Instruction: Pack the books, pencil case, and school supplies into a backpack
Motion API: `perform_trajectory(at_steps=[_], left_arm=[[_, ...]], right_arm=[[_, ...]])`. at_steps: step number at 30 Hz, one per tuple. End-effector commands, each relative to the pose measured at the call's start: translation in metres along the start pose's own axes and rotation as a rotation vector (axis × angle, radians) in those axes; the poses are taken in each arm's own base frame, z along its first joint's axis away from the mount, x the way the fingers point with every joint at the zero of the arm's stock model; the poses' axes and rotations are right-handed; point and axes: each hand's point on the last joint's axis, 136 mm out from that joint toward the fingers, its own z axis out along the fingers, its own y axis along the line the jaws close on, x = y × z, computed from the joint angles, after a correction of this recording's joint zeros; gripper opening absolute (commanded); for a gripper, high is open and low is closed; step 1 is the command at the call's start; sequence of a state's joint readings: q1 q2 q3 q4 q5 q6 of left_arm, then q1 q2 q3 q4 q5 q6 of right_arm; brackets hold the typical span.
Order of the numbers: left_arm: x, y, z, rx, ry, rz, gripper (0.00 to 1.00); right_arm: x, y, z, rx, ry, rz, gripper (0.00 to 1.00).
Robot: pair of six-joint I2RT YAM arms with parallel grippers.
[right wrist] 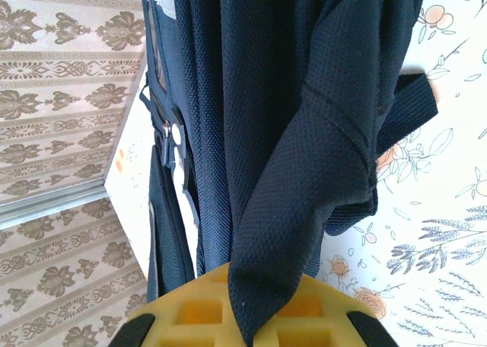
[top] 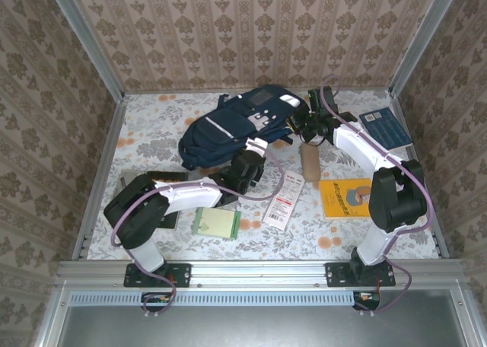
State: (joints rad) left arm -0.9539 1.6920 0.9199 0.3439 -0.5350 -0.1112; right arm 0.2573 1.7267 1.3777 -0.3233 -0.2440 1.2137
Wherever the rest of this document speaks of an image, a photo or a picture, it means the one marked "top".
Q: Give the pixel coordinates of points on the navy blue backpack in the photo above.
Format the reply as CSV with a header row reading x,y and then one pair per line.
x,y
213,141

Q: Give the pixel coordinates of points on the white ruler set package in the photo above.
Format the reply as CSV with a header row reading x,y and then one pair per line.
x,y
283,202

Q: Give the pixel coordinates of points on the green notepad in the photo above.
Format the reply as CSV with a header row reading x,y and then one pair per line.
x,y
215,223

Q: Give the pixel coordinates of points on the blue book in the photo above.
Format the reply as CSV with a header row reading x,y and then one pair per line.
x,y
384,128

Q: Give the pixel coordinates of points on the black book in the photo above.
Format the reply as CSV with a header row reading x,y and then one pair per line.
x,y
171,175

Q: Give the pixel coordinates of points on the yellow book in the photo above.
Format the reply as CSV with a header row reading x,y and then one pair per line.
x,y
338,198

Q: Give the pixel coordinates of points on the grey marker pen box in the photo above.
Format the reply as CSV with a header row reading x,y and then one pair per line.
x,y
125,179

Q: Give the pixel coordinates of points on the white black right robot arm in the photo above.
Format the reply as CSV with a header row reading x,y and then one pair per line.
x,y
357,145

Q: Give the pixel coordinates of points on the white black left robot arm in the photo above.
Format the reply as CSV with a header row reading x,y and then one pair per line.
x,y
190,196

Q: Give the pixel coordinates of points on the floral tablecloth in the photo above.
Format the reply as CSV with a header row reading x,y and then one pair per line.
x,y
152,134

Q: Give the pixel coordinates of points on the grey metal panel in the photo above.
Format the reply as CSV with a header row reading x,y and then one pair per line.
x,y
266,328

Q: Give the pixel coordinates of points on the aluminium front frame rail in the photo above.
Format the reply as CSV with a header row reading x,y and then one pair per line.
x,y
258,272

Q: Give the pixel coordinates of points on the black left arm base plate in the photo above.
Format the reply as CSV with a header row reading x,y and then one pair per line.
x,y
179,274

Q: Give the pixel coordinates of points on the aluminium right frame post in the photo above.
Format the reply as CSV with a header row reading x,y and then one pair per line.
x,y
422,39

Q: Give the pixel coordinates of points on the aluminium frame post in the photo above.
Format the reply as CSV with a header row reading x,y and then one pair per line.
x,y
422,39
87,46

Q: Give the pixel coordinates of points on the aluminium left side rail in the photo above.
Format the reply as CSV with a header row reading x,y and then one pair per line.
x,y
111,141

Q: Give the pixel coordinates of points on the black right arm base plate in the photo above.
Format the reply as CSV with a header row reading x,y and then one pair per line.
x,y
335,274

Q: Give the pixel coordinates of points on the aluminium right side rail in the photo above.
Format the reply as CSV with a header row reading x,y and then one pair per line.
x,y
436,229

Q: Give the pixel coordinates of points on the aluminium left frame post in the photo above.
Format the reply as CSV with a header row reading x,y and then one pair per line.
x,y
87,46

